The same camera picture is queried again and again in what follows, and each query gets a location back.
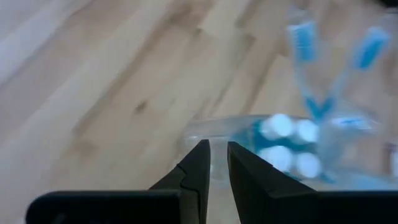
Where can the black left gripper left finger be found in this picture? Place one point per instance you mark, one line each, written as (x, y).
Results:
(194, 174)

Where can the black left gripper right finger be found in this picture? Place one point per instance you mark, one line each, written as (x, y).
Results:
(258, 186)

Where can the clear acrylic organizer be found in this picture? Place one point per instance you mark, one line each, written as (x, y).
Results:
(211, 126)

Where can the blue white toothbrush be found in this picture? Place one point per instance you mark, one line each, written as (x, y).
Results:
(371, 48)
(351, 121)
(302, 40)

